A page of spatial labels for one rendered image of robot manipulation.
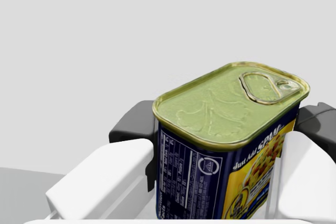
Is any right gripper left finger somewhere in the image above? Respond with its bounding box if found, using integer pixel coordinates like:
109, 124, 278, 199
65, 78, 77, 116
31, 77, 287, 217
45, 100, 160, 221

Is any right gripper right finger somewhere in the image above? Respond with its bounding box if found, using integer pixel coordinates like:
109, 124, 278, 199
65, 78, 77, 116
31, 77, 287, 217
265, 101, 336, 221

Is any green and blue rectangular can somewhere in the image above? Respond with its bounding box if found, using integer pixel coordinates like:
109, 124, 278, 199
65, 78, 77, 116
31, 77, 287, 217
152, 61, 311, 221

